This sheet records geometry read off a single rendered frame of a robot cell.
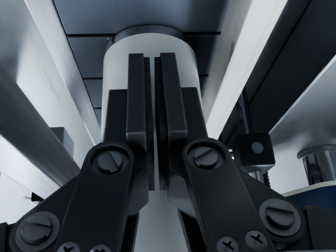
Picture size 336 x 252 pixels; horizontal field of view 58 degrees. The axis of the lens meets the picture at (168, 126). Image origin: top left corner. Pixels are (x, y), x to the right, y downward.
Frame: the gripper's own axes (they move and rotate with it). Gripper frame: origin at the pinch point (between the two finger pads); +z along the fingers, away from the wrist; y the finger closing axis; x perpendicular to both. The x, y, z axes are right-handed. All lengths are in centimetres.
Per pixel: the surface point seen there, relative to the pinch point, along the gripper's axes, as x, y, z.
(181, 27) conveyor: -0.1, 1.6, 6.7
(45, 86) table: -10.4, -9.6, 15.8
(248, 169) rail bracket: -12.7, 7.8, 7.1
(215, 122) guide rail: -4.9, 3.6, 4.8
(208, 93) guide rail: -3.1, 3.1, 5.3
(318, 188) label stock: -19.7, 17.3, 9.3
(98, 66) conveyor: -3.0, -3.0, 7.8
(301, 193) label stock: -21.6, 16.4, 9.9
